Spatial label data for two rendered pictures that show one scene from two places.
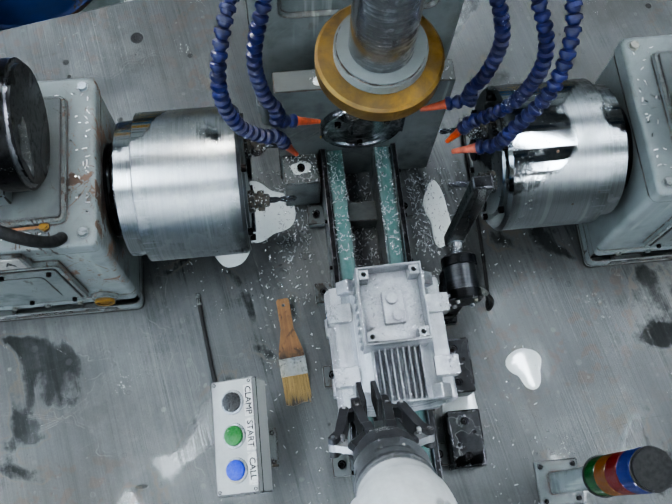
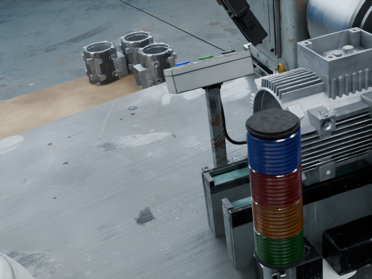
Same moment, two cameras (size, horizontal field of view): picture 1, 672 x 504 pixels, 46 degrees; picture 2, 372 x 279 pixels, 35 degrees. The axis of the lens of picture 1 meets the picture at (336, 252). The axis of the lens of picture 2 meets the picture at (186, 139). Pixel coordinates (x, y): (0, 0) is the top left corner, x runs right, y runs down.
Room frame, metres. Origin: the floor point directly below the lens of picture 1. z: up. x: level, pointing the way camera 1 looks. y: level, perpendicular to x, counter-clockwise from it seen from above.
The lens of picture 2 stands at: (-0.03, -1.00, 1.53)
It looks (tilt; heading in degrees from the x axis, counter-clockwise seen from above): 30 degrees down; 86
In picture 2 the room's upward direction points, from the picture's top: 8 degrees counter-clockwise
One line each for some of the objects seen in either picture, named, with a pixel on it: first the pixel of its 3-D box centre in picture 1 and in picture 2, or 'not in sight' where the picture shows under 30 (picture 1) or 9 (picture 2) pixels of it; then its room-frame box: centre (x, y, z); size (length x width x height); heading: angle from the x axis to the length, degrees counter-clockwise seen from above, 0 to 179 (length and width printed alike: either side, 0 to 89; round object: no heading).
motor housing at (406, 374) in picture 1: (389, 346); (323, 117); (0.27, -0.10, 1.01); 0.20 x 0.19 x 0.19; 13
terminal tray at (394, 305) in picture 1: (391, 308); (342, 62); (0.31, -0.09, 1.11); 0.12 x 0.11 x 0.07; 13
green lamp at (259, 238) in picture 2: (607, 475); (278, 237); (0.10, -0.44, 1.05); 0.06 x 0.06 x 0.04
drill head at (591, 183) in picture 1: (557, 153); not in sight; (0.64, -0.37, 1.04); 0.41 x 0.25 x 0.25; 101
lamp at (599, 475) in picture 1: (619, 473); (277, 208); (0.10, -0.44, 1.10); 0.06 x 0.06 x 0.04
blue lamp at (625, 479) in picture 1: (643, 470); (273, 144); (0.10, -0.44, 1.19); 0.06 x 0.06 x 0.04
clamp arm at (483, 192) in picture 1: (466, 215); not in sight; (0.47, -0.20, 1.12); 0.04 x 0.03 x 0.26; 11
